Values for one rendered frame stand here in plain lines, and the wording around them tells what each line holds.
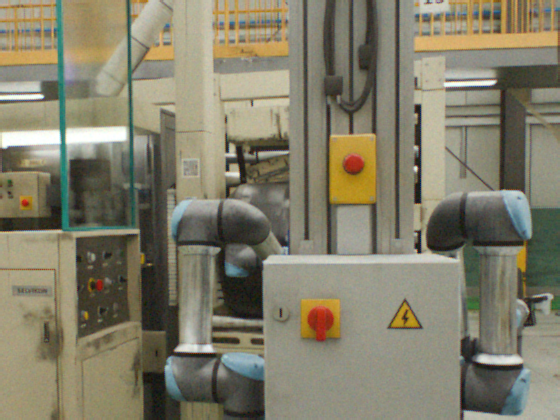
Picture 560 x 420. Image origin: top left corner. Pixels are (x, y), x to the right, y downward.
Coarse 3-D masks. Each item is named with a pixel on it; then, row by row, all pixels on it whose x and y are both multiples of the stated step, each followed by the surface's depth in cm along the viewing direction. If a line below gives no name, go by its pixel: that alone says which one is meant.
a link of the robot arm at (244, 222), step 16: (224, 208) 187; (240, 208) 187; (256, 208) 192; (224, 224) 186; (240, 224) 186; (256, 224) 189; (240, 240) 190; (256, 240) 192; (272, 240) 204; (256, 256) 225
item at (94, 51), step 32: (64, 0) 231; (96, 0) 252; (128, 0) 278; (64, 32) 231; (96, 32) 252; (128, 32) 279; (64, 64) 230; (96, 64) 252; (128, 64) 279; (64, 96) 229; (96, 96) 252; (128, 96) 279; (64, 128) 230; (96, 128) 252; (128, 128) 279; (64, 160) 230; (96, 160) 252; (128, 160) 279; (64, 192) 231; (96, 192) 252; (128, 192) 279; (64, 224) 231; (96, 224) 253; (128, 224) 279
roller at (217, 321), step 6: (216, 318) 279; (222, 318) 279; (228, 318) 278; (234, 318) 277; (240, 318) 277; (246, 318) 276; (252, 318) 276; (258, 318) 275; (216, 324) 279; (222, 324) 278; (228, 324) 278; (234, 324) 277; (240, 324) 276; (246, 324) 275; (252, 324) 275; (258, 324) 274
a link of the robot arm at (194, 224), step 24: (192, 216) 188; (216, 216) 187; (192, 240) 187; (216, 240) 190; (192, 264) 188; (192, 288) 188; (192, 312) 187; (192, 336) 186; (168, 360) 188; (192, 360) 184; (168, 384) 185; (192, 384) 183
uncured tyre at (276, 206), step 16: (240, 192) 275; (256, 192) 273; (272, 192) 271; (288, 192) 271; (272, 208) 264; (288, 208) 265; (272, 224) 261; (288, 224) 262; (224, 256) 265; (224, 272) 267; (256, 272) 262; (224, 288) 271; (240, 288) 266; (256, 288) 264; (240, 304) 271; (256, 304) 269
